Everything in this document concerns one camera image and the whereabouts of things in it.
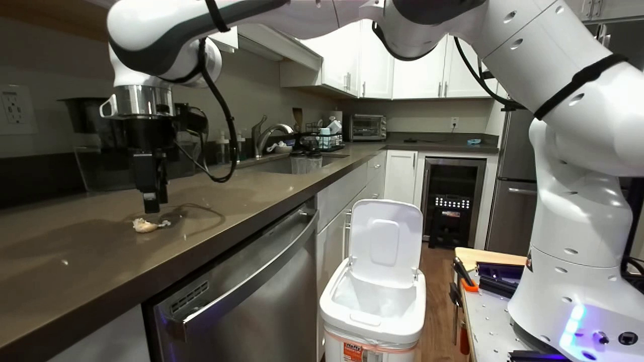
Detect orange black clamp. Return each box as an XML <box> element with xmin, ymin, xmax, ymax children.
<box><xmin>452</xmin><ymin>256</ymin><xmax>479</xmax><ymax>293</ymax></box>
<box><xmin>449</xmin><ymin>282</ymin><xmax>471</xmax><ymax>356</ymax></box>

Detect white trash bin lid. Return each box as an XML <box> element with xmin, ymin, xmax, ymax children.
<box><xmin>347</xmin><ymin>199</ymin><xmax>425</xmax><ymax>290</ymax></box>

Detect silver toaster oven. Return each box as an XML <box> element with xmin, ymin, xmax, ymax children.
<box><xmin>348</xmin><ymin>114</ymin><xmax>388</xmax><ymax>142</ymax></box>

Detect dishwasher door handle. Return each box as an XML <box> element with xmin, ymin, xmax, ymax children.
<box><xmin>177</xmin><ymin>210</ymin><xmax>320</xmax><ymax>328</ymax></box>

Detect white trash bin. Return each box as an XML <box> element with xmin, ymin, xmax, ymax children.
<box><xmin>319</xmin><ymin>199</ymin><xmax>428</xmax><ymax>362</ymax></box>

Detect steel dishwasher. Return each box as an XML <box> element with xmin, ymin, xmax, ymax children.
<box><xmin>142</xmin><ymin>200</ymin><xmax>321</xmax><ymax>362</ymax></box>

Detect steel refrigerator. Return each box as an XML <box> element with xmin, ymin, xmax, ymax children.
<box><xmin>485</xmin><ymin>108</ymin><xmax>540</xmax><ymax>257</ymax></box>

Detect white drawer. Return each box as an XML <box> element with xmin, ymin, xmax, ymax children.
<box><xmin>315</xmin><ymin>162</ymin><xmax>369</xmax><ymax>233</ymax></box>

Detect silver kitchen tap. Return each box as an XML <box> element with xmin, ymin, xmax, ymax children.
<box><xmin>251</xmin><ymin>115</ymin><xmax>294</xmax><ymax>159</ymax></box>

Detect black dish rack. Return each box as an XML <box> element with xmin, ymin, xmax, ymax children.
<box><xmin>301</xmin><ymin>120</ymin><xmax>347</xmax><ymax>152</ymax></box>

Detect black wine cooler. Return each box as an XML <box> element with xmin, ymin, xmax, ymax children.
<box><xmin>420</xmin><ymin>156</ymin><xmax>488</xmax><ymax>250</ymax></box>

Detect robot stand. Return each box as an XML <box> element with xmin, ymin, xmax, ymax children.
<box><xmin>454</xmin><ymin>246</ymin><xmax>644</xmax><ymax>362</ymax></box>

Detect white base cabinet door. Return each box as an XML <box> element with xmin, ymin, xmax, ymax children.
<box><xmin>383</xmin><ymin>149</ymin><xmax>419</xmax><ymax>206</ymax></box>

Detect row of white wall cabinets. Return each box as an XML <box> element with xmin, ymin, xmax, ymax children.
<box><xmin>280</xmin><ymin>20</ymin><xmax>510</xmax><ymax>100</ymax></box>

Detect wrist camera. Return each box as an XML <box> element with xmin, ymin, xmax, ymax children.
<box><xmin>174</xmin><ymin>103</ymin><xmax>209</xmax><ymax>135</ymax></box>

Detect black coffee maker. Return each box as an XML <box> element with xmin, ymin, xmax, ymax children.
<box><xmin>59</xmin><ymin>97</ymin><xmax>204</xmax><ymax>193</ymax></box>

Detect black metal bars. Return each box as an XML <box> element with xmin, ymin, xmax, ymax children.
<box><xmin>475</xmin><ymin>261</ymin><xmax>525</xmax><ymax>299</ymax></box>

